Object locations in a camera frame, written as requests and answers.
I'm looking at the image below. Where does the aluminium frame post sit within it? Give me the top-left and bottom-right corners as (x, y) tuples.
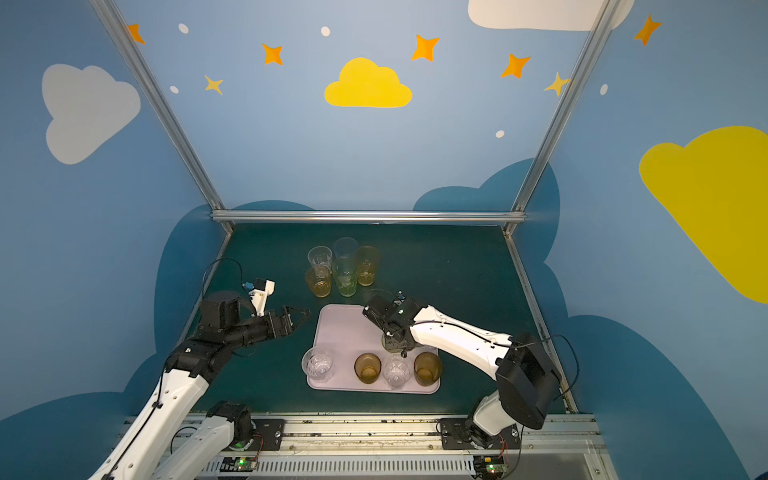
(89, 0), (225, 213)
(503, 0), (623, 240)

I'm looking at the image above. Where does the right controller board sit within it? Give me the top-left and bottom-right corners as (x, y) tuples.
(472, 456), (508, 480)

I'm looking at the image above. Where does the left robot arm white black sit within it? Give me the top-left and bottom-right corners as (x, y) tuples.
(92, 291), (311, 479)

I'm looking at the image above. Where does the pink rectangular tray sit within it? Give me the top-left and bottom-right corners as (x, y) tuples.
(306, 304), (441, 395)

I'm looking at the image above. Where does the aluminium frame right post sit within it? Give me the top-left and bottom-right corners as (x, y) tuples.
(503, 0), (623, 240)

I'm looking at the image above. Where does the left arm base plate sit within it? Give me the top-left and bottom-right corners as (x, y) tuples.
(226, 418), (286, 452)

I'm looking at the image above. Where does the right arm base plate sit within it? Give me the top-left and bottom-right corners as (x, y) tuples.
(436, 418), (521, 451)

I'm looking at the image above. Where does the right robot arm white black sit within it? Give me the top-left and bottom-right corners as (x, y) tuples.
(362, 294), (562, 448)

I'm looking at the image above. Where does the orange short glass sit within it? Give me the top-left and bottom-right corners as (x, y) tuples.
(305, 265), (333, 298)

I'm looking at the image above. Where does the tall orange glass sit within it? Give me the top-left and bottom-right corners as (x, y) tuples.
(355, 246), (380, 287)

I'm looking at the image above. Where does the dark amber textured glass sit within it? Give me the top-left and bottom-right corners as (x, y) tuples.
(354, 352), (382, 385)
(413, 351), (443, 387)

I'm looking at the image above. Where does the controller board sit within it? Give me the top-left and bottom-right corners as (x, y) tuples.
(472, 456), (508, 480)
(219, 457), (258, 473)

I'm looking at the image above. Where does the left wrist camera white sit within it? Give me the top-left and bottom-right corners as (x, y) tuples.
(243, 278), (275, 317)

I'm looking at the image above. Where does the clear faceted glass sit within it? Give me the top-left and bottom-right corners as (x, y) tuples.
(307, 246), (333, 278)
(381, 355), (411, 390)
(302, 347), (335, 383)

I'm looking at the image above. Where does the small green glass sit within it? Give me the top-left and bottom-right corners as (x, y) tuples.
(381, 333), (409, 355)

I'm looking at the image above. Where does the tall clear bluish glass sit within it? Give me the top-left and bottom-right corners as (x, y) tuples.
(332, 237), (359, 275)

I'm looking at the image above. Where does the tall green glass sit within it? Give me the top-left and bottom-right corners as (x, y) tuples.
(333, 262), (358, 298)

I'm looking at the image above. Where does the aluminium frame left post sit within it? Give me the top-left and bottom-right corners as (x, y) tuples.
(89, 0), (225, 213)

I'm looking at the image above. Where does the left controller board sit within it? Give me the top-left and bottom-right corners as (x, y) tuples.
(219, 457), (258, 473)

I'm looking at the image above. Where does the aluminium frame back bar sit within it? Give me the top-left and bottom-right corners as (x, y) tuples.
(211, 210), (526, 224)

